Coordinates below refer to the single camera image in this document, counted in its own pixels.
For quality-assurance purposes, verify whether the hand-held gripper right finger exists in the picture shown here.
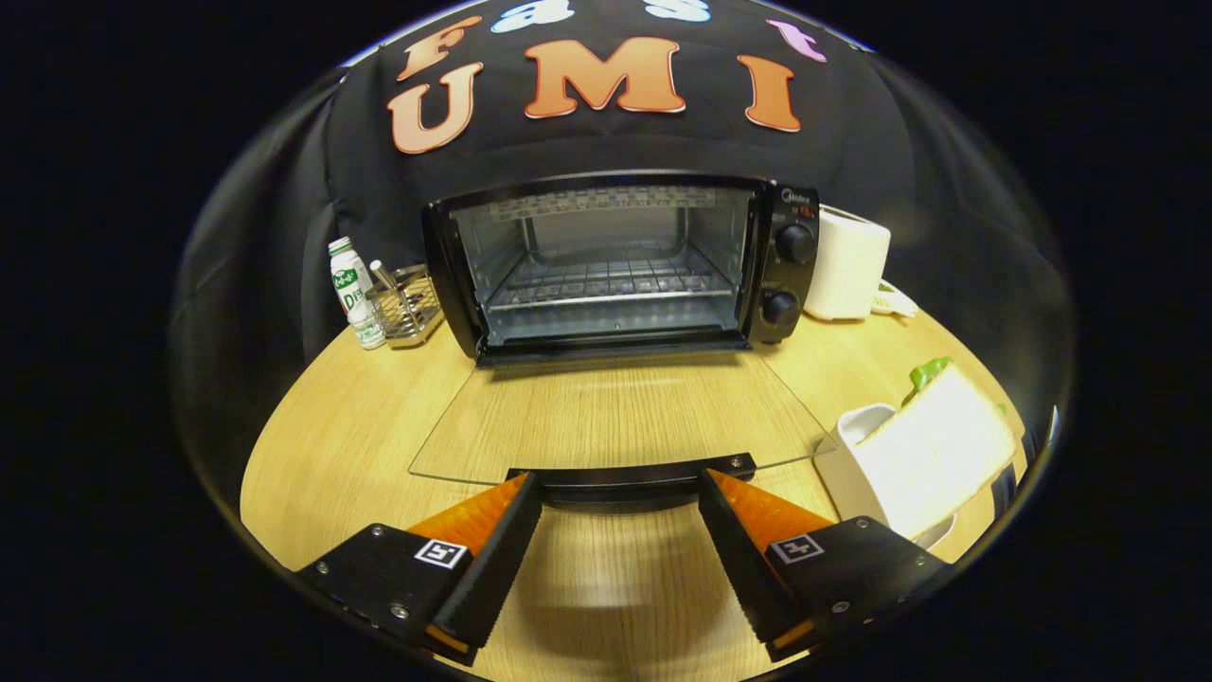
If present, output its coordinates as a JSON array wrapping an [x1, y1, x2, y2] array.
[[699, 468, 953, 662]]

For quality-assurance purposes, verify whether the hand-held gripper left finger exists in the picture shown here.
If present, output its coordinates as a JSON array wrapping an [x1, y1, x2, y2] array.
[[296, 471, 545, 667]]

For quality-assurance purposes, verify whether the lettuce sandwich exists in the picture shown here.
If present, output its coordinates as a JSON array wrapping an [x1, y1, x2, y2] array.
[[852, 357, 1019, 541]]

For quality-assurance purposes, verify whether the black toaster oven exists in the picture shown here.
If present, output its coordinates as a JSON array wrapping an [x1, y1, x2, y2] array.
[[409, 170, 836, 513]]

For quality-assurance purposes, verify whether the white slot toaster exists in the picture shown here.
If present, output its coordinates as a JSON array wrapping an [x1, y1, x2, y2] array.
[[803, 205, 892, 321]]

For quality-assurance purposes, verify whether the white ribbed tray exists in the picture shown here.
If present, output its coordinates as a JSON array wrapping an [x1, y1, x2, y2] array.
[[814, 403, 957, 552]]

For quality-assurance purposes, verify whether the white bottle green label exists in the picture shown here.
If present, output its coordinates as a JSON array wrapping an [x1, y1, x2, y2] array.
[[328, 237, 387, 351]]

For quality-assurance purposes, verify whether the metal wire rack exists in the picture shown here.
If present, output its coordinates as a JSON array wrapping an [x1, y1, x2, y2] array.
[[367, 260, 446, 350]]

